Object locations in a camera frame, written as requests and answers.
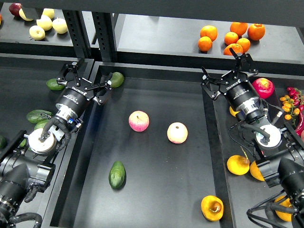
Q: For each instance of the red apple right tray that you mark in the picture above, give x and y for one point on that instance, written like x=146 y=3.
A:
x=264 y=87

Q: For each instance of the black right tray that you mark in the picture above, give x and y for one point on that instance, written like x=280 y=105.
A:
x=238 y=192

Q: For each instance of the red chili pepper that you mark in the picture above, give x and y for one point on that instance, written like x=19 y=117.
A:
x=300 y=127

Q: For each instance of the pale yellow pear half hidden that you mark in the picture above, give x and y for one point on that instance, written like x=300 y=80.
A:
x=23 y=16

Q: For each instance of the pale yellow pear middle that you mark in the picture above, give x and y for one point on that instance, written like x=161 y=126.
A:
x=44 y=22

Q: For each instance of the black left tray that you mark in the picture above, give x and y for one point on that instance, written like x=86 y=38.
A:
x=23 y=89

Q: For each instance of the green avocado left tray upper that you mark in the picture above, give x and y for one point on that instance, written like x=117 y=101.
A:
x=38 y=115

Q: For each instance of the pale yellow pear back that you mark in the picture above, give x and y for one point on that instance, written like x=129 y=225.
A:
x=49 y=12

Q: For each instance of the orange top middle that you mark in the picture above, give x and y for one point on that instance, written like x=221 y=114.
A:
x=239 y=28

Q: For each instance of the green avocado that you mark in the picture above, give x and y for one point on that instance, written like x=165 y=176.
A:
x=116 y=175
x=3 y=142
x=117 y=79

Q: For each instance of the orange front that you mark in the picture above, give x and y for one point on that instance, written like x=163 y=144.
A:
x=237 y=48

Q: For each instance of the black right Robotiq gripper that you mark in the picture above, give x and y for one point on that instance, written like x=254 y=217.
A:
x=234 y=85

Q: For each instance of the yellow pear right tray middle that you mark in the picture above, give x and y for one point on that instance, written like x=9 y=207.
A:
x=237 y=164

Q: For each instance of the black shelf upright posts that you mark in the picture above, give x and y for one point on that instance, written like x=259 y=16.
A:
x=104 y=32

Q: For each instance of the orange top left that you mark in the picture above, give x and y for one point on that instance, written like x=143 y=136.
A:
x=209 y=31

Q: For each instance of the black tray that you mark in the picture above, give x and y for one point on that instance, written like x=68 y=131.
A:
x=164 y=182
x=23 y=89
x=238 y=192

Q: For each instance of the pale yellow pink apple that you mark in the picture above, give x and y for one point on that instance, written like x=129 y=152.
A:
x=177 y=133

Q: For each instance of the dark red apple on shelf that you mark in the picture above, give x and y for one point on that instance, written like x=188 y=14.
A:
x=14 y=9

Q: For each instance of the orange right lower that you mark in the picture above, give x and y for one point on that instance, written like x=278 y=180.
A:
x=244 y=43

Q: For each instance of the pink red apple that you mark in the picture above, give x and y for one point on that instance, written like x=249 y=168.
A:
x=139 y=121

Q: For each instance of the orange centre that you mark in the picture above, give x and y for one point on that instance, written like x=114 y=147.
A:
x=231 y=38

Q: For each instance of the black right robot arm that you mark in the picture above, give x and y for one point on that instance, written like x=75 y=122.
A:
x=278 y=152

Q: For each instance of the yellow pear in centre tray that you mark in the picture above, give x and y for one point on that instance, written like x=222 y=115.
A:
x=212 y=208

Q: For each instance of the cherry tomato bunch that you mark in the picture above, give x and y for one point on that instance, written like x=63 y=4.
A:
x=292 y=103

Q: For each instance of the yellow pear beside arm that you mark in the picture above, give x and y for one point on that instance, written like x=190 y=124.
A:
x=255 y=172

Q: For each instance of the orange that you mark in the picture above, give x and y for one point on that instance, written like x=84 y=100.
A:
x=237 y=48
x=231 y=38
x=239 y=28
x=256 y=31
x=244 y=43
x=204 y=44
x=209 y=31

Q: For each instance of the pale yellow pear front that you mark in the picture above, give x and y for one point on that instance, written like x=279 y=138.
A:
x=37 y=32

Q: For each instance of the green avocado at tray corner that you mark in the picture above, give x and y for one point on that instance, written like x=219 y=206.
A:
x=117 y=79

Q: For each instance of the green avocado left tray top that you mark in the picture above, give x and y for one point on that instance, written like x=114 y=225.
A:
x=53 y=85

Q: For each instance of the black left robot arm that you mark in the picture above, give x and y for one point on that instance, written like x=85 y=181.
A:
x=27 y=162

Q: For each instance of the yellow pear under right gripper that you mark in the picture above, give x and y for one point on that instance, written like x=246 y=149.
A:
x=233 y=112

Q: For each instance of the orange lower left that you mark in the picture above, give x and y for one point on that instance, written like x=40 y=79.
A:
x=204 y=44

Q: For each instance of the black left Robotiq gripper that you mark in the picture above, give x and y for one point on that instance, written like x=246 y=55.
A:
x=79 y=93

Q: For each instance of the black centre tray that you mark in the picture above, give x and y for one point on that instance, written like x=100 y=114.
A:
x=164 y=182

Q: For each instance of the green avocado left tray middle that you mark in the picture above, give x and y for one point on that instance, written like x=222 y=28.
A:
x=41 y=124

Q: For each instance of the orange top right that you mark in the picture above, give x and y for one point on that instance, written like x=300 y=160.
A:
x=256 y=31

